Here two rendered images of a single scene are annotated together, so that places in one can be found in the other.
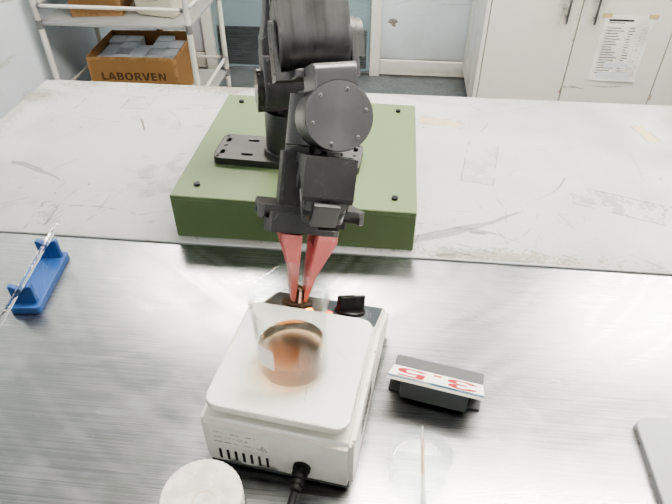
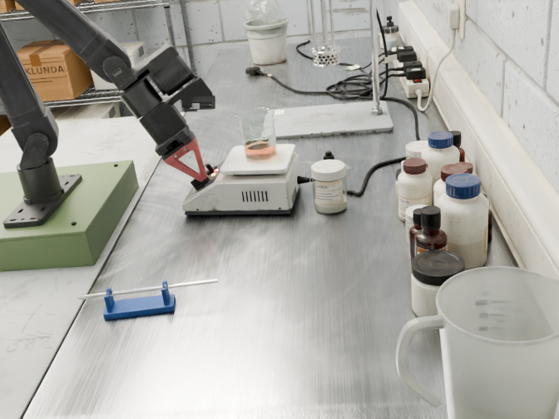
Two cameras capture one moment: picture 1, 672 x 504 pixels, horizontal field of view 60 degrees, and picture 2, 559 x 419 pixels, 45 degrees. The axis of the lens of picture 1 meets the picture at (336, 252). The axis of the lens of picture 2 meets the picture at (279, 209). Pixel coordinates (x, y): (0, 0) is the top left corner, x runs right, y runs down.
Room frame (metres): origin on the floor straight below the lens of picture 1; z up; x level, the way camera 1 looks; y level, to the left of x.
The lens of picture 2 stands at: (0.30, 1.17, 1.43)
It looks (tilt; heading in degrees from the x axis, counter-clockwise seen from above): 26 degrees down; 270
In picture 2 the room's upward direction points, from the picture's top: 6 degrees counter-clockwise
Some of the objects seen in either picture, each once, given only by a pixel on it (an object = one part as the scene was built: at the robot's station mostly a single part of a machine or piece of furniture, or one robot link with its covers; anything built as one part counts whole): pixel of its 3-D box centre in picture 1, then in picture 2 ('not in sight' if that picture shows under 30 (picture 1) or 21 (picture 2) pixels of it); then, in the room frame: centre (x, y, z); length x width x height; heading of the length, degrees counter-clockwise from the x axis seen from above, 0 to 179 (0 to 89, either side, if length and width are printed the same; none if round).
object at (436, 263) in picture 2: not in sight; (437, 285); (0.10, 0.43, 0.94); 0.07 x 0.07 x 0.07
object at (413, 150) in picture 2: not in sight; (421, 162); (0.03, 0.02, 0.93); 0.06 x 0.06 x 0.07
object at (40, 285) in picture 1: (37, 273); (137, 298); (0.51, 0.35, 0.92); 0.10 x 0.03 x 0.04; 1
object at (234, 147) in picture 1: (288, 131); (40, 180); (0.71, 0.06, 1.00); 0.20 x 0.07 x 0.08; 82
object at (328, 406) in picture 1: (294, 361); (259, 159); (0.32, 0.04, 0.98); 0.12 x 0.12 x 0.01; 77
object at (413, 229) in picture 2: not in sight; (420, 236); (0.10, 0.31, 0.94); 0.03 x 0.03 x 0.08
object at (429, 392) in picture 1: (437, 375); not in sight; (0.36, -0.10, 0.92); 0.09 x 0.06 x 0.04; 73
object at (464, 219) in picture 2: not in sight; (462, 220); (0.04, 0.32, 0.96); 0.07 x 0.07 x 0.13
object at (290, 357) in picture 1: (291, 329); (257, 136); (0.32, 0.04, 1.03); 0.07 x 0.06 x 0.08; 2
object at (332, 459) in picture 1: (303, 370); (247, 181); (0.35, 0.03, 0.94); 0.22 x 0.13 x 0.08; 167
